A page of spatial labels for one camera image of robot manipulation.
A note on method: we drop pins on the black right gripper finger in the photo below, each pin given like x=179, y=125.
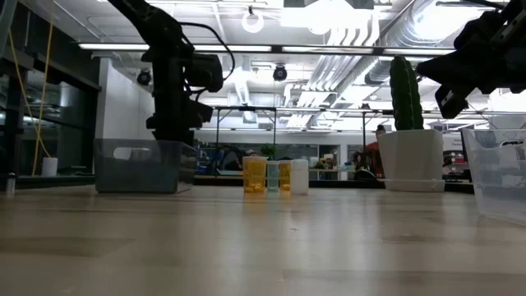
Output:
x=476, y=33
x=456, y=72

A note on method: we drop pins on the small teal pill bottle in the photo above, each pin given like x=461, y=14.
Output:
x=273, y=177

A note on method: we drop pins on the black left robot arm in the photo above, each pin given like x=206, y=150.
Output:
x=172, y=74

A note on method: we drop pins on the smoky grey plastic bin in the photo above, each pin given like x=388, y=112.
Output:
x=139, y=168

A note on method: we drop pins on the orange translucent pill bottle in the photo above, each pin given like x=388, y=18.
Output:
x=284, y=174
x=255, y=174

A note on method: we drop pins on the clear plastic bin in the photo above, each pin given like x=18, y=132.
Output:
x=499, y=177

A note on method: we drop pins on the tall green cactus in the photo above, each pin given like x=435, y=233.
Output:
x=406, y=94

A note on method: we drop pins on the person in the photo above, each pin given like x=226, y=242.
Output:
x=251, y=153
x=376, y=148

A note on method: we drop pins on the long ceiling light strip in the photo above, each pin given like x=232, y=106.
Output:
x=115, y=47

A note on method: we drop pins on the white hexagonal planter pot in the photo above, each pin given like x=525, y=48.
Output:
x=411, y=154

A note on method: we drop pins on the green leafy plant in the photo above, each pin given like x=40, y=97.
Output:
x=269, y=151

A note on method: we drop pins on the white planter saucer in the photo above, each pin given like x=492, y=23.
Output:
x=415, y=185

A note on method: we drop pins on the white cylinder cup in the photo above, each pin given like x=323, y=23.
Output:
x=49, y=166

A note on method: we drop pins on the black round ceiling camera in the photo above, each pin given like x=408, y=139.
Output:
x=280, y=73
x=144, y=77

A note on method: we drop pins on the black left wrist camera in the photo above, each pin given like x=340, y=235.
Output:
x=205, y=73

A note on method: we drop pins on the silver ventilation duct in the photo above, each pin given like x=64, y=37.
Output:
x=404, y=29

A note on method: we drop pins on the black metal rack frame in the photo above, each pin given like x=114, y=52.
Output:
x=246, y=108

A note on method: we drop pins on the small grey cylinder post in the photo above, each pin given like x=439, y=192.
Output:
x=10, y=185

